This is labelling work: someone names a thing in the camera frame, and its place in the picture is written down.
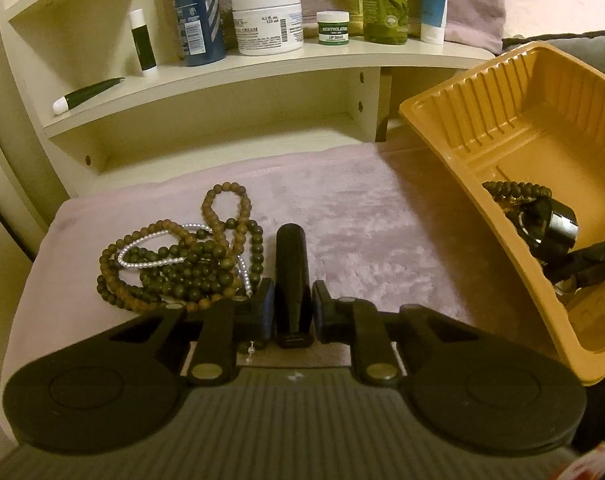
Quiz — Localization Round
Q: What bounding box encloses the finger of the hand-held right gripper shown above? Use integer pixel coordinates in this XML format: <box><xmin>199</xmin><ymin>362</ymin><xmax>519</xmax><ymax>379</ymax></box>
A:
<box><xmin>545</xmin><ymin>256</ymin><xmax>605</xmax><ymax>289</ymax></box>
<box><xmin>570</xmin><ymin>233</ymin><xmax>605</xmax><ymax>262</ymax></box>

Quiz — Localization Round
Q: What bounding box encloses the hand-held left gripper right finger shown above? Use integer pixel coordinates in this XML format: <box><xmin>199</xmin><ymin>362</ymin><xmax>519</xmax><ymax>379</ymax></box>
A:
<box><xmin>311</xmin><ymin>279</ymin><xmax>481</xmax><ymax>387</ymax></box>

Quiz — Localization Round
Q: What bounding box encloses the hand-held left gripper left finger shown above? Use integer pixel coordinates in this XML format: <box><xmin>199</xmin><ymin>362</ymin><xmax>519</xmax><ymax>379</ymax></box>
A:
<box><xmin>107</xmin><ymin>277</ymin><xmax>276</xmax><ymax>387</ymax></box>

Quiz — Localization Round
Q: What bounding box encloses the black wristwatch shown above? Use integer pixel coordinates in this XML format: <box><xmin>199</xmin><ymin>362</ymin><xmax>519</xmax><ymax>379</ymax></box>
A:
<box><xmin>520</xmin><ymin>199</ymin><xmax>579</xmax><ymax>262</ymax></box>

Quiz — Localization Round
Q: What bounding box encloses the dark green bead necklace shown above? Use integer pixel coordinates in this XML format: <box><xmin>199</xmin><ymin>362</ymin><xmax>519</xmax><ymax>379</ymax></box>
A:
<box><xmin>96</xmin><ymin>219</ymin><xmax>266</xmax><ymax>312</ymax></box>

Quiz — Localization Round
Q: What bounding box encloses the dark bead bracelet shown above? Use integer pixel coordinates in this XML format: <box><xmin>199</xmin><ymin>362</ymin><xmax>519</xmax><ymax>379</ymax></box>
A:
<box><xmin>483</xmin><ymin>180</ymin><xmax>553</xmax><ymax>207</ymax></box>

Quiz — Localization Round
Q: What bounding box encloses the brown wooden bead necklace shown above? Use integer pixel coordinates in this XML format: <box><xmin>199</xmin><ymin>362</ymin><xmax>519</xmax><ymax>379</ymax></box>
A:
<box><xmin>97</xmin><ymin>182</ymin><xmax>253</xmax><ymax>313</ymax></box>

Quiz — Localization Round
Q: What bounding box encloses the white pearl necklace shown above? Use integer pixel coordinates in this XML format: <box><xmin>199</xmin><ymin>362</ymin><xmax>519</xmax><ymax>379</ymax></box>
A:
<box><xmin>117</xmin><ymin>222</ymin><xmax>257</xmax><ymax>357</ymax></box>

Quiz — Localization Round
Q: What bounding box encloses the yellow plastic tray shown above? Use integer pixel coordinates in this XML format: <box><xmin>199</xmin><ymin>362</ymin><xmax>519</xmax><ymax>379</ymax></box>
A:
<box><xmin>399</xmin><ymin>42</ymin><xmax>605</xmax><ymax>387</ymax></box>

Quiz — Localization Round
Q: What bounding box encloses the lilac fuzzy blanket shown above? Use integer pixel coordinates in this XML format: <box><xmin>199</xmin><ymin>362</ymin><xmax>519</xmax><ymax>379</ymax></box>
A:
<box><xmin>2</xmin><ymin>142</ymin><xmax>568</xmax><ymax>436</ymax></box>

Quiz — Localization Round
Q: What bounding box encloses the grey-green cushion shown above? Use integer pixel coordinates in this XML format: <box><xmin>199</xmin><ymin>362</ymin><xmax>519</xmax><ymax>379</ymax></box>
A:
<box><xmin>500</xmin><ymin>30</ymin><xmax>605</xmax><ymax>92</ymax></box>

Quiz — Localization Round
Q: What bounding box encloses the cream shelf unit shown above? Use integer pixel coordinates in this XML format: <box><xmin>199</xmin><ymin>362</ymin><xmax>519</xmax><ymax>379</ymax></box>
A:
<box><xmin>0</xmin><ymin>0</ymin><xmax>498</xmax><ymax>196</ymax></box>

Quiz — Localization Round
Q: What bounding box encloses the dark green tube white cap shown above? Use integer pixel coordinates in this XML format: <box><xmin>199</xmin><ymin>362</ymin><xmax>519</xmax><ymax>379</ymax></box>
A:
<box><xmin>52</xmin><ymin>76</ymin><xmax>126</xmax><ymax>116</ymax></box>

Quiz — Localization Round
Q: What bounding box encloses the lilac hanging towel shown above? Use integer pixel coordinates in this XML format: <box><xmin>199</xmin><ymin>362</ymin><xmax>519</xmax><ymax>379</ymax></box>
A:
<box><xmin>215</xmin><ymin>0</ymin><xmax>506</xmax><ymax>51</ymax></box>

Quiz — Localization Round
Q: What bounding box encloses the small green-lidded jar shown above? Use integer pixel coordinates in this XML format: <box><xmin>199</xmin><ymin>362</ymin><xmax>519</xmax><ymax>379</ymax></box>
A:
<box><xmin>316</xmin><ymin>11</ymin><xmax>352</xmax><ymax>46</ymax></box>

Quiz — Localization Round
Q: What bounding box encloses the white cream jar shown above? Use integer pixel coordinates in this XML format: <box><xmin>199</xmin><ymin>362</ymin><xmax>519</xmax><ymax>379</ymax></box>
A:
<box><xmin>231</xmin><ymin>0</ymin><xmax>304</xmax><ymax>56</ymax></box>

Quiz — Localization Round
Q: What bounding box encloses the lip balm stick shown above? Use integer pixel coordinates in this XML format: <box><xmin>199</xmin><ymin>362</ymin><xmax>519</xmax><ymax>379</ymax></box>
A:
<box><xmin>129</xmin><ymin>9</ymin><xmax>158</xmax><ymax>77</ymax></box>

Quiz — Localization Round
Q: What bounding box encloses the blue and white tube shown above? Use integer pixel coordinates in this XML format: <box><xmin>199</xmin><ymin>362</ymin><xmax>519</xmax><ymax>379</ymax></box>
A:
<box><xmin>420</xmin><ymin>0</ymin><xmax>449</xmax><ymax>45</ymax></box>

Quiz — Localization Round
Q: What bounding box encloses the blue spray bottle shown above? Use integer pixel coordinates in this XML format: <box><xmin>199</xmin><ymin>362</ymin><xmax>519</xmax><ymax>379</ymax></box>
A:
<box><xmin>167</xmin><ymin>0</ymin><xmax>228</xmax><ymax>67</ymax></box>

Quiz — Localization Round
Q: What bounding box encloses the green spray bottle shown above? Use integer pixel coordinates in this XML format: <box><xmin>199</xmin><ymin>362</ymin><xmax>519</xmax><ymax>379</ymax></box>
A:
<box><xmin>355</xmin><ymin>0</ymin><xmax>411</xmax><ymax>45</ymax></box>

